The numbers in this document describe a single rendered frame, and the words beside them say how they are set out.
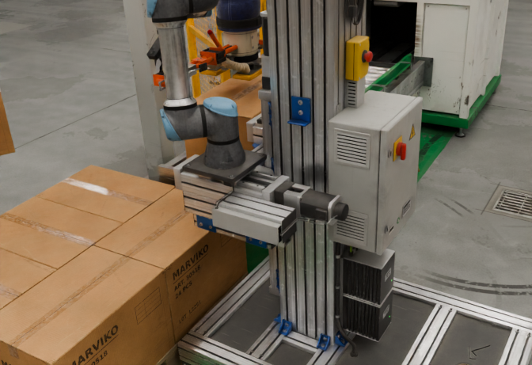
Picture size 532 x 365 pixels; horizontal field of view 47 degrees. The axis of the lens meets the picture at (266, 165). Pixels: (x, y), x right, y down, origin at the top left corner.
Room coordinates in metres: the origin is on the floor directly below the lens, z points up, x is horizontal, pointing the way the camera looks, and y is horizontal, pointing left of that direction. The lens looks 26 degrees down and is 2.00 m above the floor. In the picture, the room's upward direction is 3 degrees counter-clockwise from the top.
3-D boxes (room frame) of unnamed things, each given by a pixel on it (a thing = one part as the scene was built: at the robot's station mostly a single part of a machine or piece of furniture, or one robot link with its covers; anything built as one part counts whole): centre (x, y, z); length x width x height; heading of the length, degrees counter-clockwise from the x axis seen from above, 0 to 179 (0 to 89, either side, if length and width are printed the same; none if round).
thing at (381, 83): (3.90, -0.76, 0.60); 1.60 x 0.10 x 0.09; 149
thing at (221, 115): (2.03, 0.15, 1.20); 0.13 x 0.12 x 0.14; 101
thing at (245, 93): (3.02, 0.08, 0.75); 0.60 x 0.40 x 0.40; 150
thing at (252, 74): (2.98, 0.01, 1.10); 0.34 x 0.10 x 0.05; 150
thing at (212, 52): (2.81, 0.22, 1.20); 0.10 x 0.08 x 0.06; 60
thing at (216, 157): (2.03, 0.15, 1.09); 0.15 x 0.15 x 0.10
